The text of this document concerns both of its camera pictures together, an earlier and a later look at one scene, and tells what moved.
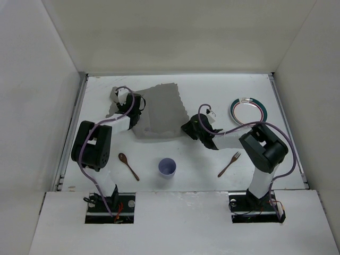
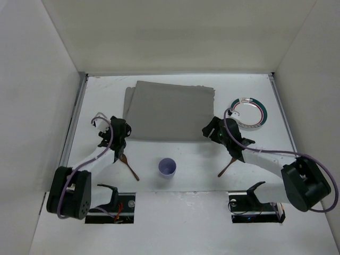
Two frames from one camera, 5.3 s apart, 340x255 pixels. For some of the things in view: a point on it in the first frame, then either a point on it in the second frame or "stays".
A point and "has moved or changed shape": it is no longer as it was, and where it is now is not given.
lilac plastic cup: x=167 y=168 stays
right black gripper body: x=189 y=128 to x=237 y=155
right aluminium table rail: x=295 y=150 stays
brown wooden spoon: x=123 y=159 stays
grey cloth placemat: x=163 y=116 has moved or changed shape
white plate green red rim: x=246 y=110 stays
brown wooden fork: x=235 y=158 stays
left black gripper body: x=120 y=107 to x=117 y=153
